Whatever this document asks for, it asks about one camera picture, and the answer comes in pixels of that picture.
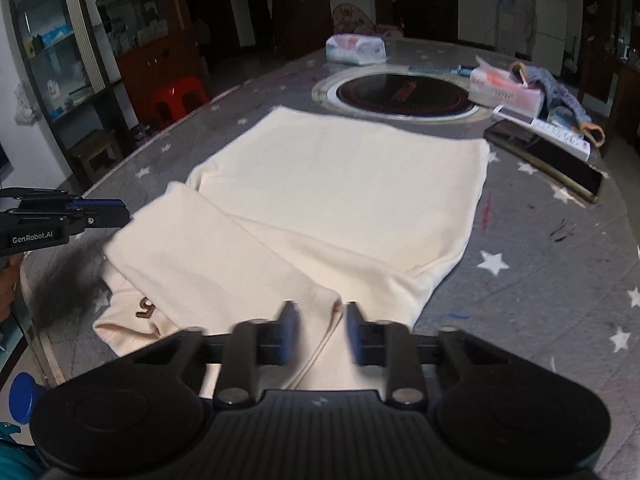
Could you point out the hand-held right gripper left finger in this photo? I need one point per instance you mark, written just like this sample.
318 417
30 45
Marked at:
290 335

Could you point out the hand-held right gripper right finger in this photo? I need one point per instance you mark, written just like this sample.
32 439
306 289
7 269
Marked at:
355 336

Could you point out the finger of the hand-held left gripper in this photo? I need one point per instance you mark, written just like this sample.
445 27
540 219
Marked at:
107 215

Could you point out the cream sweatshirt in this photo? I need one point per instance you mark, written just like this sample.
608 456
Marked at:
340 195

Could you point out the small wooden stool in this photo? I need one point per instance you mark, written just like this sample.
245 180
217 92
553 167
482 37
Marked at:
95 152

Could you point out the red plastic stool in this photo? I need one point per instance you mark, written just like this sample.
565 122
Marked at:
177 100

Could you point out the blue round plastic object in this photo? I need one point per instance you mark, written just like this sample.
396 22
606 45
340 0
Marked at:
24 397

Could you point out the grey star-print tablecloth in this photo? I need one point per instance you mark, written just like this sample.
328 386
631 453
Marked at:
525 270

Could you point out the glass-door shelf cabinet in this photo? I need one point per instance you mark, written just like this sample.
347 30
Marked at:
60 35

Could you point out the teal clothing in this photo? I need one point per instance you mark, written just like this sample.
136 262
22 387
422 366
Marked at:
17 452

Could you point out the round black induction hob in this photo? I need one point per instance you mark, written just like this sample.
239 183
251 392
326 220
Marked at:
405 95

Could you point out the black phone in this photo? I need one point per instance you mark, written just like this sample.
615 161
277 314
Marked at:
545 157

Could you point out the blue comb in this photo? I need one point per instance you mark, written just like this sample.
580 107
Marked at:
435 69

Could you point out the white power strip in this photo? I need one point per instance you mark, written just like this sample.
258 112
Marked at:
547 132

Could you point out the white pink wipes pack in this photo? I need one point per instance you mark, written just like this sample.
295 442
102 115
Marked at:
356 49

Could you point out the pink white tissue box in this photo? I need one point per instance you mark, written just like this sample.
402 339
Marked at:
505 90

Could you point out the pink patterned chair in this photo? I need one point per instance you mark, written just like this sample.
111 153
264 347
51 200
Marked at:
357 21

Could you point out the blue cloth bag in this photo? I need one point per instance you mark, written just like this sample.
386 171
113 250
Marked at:
555 90

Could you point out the water dispenser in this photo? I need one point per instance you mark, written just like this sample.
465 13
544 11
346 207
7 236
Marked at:
506 15

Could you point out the white refrigerator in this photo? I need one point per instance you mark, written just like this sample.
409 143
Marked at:
549 17

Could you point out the dark wooden cabinet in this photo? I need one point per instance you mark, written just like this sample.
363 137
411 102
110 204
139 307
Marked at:
607 30

